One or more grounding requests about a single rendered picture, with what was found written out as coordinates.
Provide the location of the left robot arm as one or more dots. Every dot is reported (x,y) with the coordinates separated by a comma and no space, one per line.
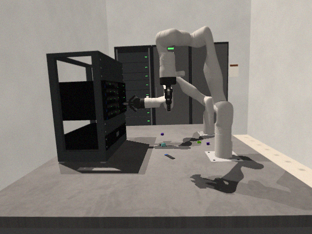
(213,75)

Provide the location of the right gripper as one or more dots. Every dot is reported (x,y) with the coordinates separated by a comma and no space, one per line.
(137,103)

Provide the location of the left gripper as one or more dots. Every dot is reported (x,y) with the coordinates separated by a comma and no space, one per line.
(168,81)

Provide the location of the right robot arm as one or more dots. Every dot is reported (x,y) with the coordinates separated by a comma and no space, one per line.
(190,90)

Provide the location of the black server rack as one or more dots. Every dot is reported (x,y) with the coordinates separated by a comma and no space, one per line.
(99,99)

